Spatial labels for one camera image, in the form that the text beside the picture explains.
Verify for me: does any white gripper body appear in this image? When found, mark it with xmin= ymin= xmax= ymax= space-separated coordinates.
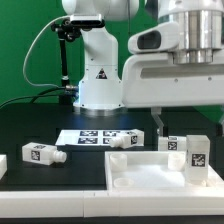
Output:
xmin=122 ymin=50 xmax=224 ymax=108

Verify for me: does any white square table top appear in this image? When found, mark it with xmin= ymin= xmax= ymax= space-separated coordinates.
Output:
xmin=105 ymin=151 xmax=224 ymax=195

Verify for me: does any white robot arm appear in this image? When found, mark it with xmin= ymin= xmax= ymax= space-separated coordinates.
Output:
xmin=62 ymin=0 xmax=224 ymax=117

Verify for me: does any white L-shaped fence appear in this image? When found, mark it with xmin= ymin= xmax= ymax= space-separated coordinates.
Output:
xmin=0 ymin=189 xmax=224 ymax=218

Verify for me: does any marker sheet on table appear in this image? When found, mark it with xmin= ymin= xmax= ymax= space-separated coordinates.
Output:
xmin=56 ymin=130 xmax=124 ymax=146

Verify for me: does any white block left edge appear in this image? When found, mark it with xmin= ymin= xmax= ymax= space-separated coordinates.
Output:
xmin=0 ymin=155 xmax=7 ymax=180

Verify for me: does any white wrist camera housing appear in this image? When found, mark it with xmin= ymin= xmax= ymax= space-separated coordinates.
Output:
xmin=128 ymin=22 xmax=180 ymax=54

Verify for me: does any black camera on stand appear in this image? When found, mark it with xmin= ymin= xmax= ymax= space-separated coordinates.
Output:
xmin=51 ymin=14 xmax=105 ymax=105

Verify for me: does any grey camera cable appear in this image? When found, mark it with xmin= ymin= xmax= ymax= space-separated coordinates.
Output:
xmin=22 ymin=15 xmax=79 ymax=93

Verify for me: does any black cable on table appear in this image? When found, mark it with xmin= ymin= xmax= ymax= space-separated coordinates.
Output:
xmin=0 ymin=87 xmax=74 ymax=110

